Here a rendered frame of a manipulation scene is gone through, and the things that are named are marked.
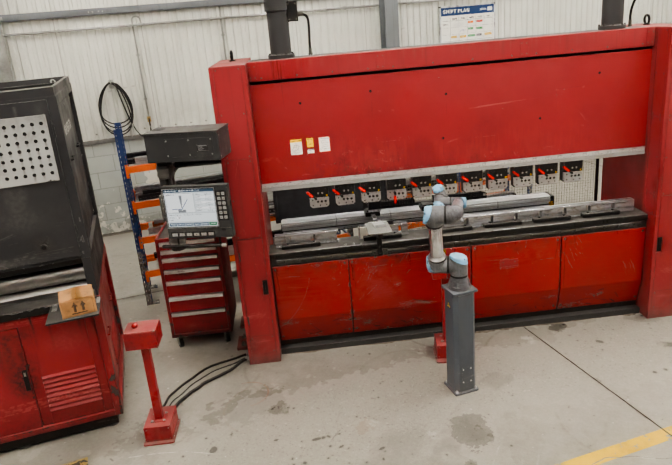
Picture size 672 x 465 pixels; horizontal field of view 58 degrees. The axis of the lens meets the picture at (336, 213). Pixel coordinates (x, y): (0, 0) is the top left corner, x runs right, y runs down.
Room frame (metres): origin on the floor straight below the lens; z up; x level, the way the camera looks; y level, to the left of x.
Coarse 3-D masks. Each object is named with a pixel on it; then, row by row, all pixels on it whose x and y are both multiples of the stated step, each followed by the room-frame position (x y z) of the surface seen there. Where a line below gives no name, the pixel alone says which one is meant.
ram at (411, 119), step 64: (512, 64) 4.57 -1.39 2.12; (576, 64) 4.60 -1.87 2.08; (640, 64) 4.62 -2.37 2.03; (256, 128) 4.46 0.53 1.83; (320, 128) 4.48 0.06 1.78; (384, 128) 4.51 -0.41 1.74; (448, 128) 4.54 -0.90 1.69; (512, 128) 4.57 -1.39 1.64; (576, 128) 4.60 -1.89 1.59; (640, 128) 4.63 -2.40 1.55
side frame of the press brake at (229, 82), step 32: (224, 64) 4.45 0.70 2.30; (224, 96) 4.24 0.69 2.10; (224, 160) 4.23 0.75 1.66; (256, 160) 4.25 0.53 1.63; (256, 192) 4.24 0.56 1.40; (256, 224) 4.24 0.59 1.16; (256, 256) 4.24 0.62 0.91; (256, 288) 4.24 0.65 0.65; (256, 320) 4.24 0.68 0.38; (256, 352) 4.24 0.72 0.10
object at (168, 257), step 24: (168, 240) 4.56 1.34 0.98; (192, 240) 4.56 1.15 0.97; (216, 240) 4.58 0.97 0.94; (168, 264) 4.57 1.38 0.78; (192, 264) 4.58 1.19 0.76; (216, 264) 4.60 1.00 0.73; (168, 288) 4.56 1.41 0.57; (192, 288) 4.57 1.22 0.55; (216, 288) 4.58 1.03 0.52; (168, 312) 4.56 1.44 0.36; (192, 312) 4.55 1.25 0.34; (216, 312) 4.58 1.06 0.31
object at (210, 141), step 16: (160, 128) 4.04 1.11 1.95; (176, 128) 3.99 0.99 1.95; (192, 128) 3.94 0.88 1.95; (208, 128) 3.88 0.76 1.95; (224, 128) 3.96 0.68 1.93; (160, 144) 3.86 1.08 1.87; (176, 144) 3.84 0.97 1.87; (192, 144) 3.82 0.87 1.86; (208, 144) 3.81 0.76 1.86; (224, 144) 3.91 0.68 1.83; (160, 160) 3.87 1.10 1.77; (176, 160) 3.85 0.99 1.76; (192, 160) 3.83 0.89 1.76; (208, 160) 3.82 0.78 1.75; (160, 176) 3.96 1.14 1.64; (176, 240) 3.96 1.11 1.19
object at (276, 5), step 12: (264, 0) 4.56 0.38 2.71; (276, 0) 4.52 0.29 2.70; (276, 12) 4.53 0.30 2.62; (288, 12) 4.57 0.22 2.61; (300, 12) 4.61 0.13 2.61; (276, 24) 4.53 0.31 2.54; (288, 24) 4.60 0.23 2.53; (276, 36) 4.53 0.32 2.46; (288, 36) 4.57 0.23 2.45; (276, 48) 4.54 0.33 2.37; (288, 48) 4.56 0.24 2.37
